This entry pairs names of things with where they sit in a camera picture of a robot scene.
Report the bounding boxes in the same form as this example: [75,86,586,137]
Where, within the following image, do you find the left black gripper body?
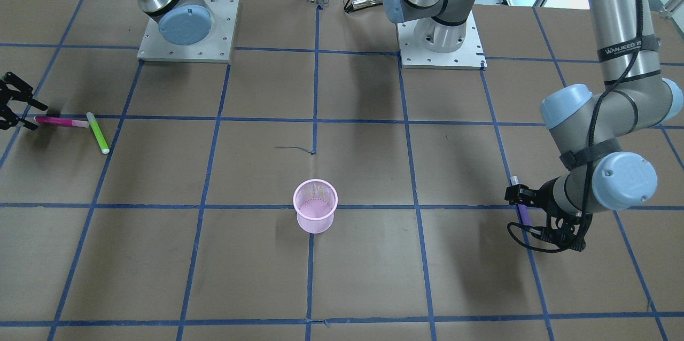
[528,180,593,252]

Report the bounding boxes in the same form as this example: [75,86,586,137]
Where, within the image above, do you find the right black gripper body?
[1,72,22,130]

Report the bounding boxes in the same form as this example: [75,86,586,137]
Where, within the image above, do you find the purple marker pen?
[510,176,532,225]

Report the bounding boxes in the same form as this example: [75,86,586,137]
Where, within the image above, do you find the pink marker pen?
[34,116,90,128]

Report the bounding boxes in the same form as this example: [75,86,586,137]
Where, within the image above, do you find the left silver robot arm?
[383,0,682,253]

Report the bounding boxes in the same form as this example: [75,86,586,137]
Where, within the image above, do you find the pink mesh cup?
[293,179,339,234]

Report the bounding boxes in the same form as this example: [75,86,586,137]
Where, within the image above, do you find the green marker pen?
[85,112,110,155]

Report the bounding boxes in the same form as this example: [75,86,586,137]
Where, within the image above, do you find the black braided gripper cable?
[507,0,660,254]

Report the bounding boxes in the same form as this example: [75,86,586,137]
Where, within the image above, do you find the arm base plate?
[137,0,240,63]
[397,12,488,70]

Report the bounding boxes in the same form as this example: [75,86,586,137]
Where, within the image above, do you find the silver cable connector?
[344,0,383,14]

